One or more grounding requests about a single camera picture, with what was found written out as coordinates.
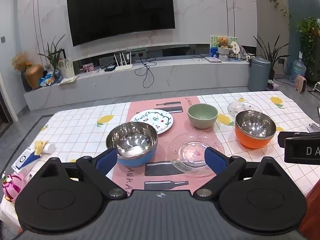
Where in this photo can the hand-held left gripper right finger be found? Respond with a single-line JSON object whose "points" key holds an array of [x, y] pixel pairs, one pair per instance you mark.
{"points": [[215, 158]]}

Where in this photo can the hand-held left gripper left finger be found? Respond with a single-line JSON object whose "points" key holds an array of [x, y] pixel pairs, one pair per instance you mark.
{"points": [[107, 158]]}

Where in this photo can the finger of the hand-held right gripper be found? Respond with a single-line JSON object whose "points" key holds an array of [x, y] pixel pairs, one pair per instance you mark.
{"points": [[281, 140]]}

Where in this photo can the clear scalloped glass plate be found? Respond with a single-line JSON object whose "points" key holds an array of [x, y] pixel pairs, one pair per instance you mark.
{"points": [[190, 152]]}

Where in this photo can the orange steel bowl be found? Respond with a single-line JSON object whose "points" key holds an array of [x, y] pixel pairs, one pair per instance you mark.
{"points": [[255, 132]]}

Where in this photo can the blue steel bowl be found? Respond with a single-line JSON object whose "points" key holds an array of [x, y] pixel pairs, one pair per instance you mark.
{"points": [[132, 140]]}

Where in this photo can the green ceramic bowl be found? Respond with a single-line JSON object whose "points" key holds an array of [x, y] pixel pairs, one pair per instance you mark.
{"points": [[202, 116]]}

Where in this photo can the flower dotted glass plate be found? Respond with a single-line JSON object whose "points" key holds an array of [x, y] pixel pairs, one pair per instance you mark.
{"points": [[237, 108]]}

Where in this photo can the white fruit print plate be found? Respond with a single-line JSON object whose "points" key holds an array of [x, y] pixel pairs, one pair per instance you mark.
{"points": [[160, 120]]}

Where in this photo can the white roll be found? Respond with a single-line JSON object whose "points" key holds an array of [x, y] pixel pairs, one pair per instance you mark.
{"points": [[50, 148]]}

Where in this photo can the orange cloth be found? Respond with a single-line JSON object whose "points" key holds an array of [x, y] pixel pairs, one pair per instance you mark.
{"points": [[312, 210]]}

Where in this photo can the pink heater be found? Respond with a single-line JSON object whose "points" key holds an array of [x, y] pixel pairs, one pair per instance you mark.
{"points": [[300, 83]]}

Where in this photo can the white stool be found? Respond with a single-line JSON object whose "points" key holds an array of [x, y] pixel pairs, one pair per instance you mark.
{"points": [[317, 87]]}

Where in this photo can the grey trash can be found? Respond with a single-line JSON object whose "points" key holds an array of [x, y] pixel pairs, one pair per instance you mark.
{"points": [[259, 75]]}

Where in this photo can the yellow rag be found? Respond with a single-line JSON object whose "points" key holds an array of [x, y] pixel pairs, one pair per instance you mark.
{"points": [[39, 147]]}

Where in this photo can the blue water bottle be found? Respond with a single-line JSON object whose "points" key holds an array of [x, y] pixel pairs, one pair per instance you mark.
{"points": [[298, 71]]}

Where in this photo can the blue white box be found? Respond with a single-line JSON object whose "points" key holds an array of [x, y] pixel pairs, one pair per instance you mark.
{"points": [[25, 161]]}

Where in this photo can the dark potted leaf plant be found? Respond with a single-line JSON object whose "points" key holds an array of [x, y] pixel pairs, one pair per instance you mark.
{"points": [[271, 55]]}

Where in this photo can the pale paper sheet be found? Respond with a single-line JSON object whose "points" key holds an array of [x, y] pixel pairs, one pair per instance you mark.
{"points": [[68, 80]]}

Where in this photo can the black white spotted toy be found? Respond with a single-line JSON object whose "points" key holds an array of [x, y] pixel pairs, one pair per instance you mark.
{"points": [[249, 57]]}

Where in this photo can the small black box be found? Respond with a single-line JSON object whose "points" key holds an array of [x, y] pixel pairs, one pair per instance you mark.
{"points": [[110, 68]]}

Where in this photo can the grey marble television console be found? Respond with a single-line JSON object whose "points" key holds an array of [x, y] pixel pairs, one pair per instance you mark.
{"points": [[175, 77]]}

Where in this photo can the white router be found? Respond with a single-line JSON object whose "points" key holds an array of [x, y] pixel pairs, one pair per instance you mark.
{"points": [[123, 67]]}

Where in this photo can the pink photo card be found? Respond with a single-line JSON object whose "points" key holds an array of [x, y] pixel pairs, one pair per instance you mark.
{"points": [[88, 67]]}

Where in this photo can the blue glass vase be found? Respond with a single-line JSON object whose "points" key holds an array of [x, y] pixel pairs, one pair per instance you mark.
{"points": [[57, 75]]}

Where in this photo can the blue snack bags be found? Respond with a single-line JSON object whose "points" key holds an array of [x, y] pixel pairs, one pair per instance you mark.
{"points": [[47, 80]]}

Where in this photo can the pink toy ball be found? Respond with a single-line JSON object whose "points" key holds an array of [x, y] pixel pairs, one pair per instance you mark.
{"points": [[12, 187]]}

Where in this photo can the flat white book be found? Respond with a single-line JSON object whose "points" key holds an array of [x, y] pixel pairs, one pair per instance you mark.
{"points": [[213, 59]]}

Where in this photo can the white printed vase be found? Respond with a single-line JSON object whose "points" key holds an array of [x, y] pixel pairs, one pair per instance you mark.
{"points": [[67, 67]]}

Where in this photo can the large bushy green plant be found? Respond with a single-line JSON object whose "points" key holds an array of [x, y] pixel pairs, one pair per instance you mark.
{"points": [[311, 42]]}

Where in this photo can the white flower pot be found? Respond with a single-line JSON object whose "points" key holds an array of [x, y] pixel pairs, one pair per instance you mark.
{"points": [[223, 53]]}

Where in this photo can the round white fan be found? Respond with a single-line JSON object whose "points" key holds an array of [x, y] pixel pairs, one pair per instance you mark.
{"points": [[235, 47]]}

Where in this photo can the gold vase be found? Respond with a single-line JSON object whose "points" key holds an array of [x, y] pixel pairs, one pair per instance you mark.
{"points": [[33, 76]]}

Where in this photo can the green blue painting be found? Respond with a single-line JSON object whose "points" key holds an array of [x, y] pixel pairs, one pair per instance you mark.
{"points": [[213, 47]]}

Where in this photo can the brown teddy bear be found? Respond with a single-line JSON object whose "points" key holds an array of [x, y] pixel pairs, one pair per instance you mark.
{"points": [[223, 42]]}

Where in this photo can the green long leaf plant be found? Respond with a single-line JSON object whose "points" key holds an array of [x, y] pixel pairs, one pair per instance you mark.
{"points": [[53, 52]]}

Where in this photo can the dried flower bunch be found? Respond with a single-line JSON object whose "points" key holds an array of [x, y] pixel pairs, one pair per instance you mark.
{"points": [[21, 61]]}

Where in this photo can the wall socket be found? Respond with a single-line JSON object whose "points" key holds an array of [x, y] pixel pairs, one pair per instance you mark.
{"points": [[281, 60]]}

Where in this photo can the black wall television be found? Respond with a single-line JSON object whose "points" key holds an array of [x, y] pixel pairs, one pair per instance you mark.
{"points": [[120, 10]]}

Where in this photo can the grey light switch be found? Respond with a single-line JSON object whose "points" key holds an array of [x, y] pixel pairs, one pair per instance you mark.
{"points": [[2, 39]]}

